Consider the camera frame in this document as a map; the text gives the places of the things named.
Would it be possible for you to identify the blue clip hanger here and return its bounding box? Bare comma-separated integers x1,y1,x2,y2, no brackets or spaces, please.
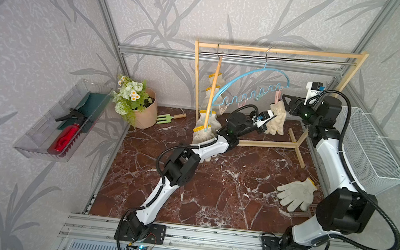
217,47,291,111

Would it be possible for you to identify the white glove red spot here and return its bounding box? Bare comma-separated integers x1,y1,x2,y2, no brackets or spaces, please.
200,85,224,116

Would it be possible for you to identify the orange clip hanger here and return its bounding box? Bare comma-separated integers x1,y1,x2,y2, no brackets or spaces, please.
204,43,222,128

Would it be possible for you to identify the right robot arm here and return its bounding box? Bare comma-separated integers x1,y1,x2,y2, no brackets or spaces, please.
282,90,400,250

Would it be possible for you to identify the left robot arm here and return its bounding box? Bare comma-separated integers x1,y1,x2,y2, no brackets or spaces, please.
114,104,275,241

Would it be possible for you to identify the wooden clothes rack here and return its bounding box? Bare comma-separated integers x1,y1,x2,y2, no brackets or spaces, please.
194,40,370,168

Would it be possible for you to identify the green garden fork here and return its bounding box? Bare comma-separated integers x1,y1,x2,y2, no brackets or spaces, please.
156,113,186,125

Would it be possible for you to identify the potted white flower plant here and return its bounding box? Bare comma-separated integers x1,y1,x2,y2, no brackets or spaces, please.
112,75,158,129

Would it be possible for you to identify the green trowel scoop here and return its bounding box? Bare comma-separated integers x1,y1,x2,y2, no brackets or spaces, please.
56,92,111,134

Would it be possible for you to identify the red spray bottle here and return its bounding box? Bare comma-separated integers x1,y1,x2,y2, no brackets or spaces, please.
47,109,87,157

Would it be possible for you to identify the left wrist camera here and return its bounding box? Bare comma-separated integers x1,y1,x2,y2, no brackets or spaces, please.
252,110,276,130

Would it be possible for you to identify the white wire basket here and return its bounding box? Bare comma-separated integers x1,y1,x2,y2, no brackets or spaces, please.
343,107,400,195

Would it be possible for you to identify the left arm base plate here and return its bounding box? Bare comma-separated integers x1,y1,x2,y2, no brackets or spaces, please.
114,220,167,245

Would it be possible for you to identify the clear plastic wall bin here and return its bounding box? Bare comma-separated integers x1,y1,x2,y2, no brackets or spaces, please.
13,79,113,163

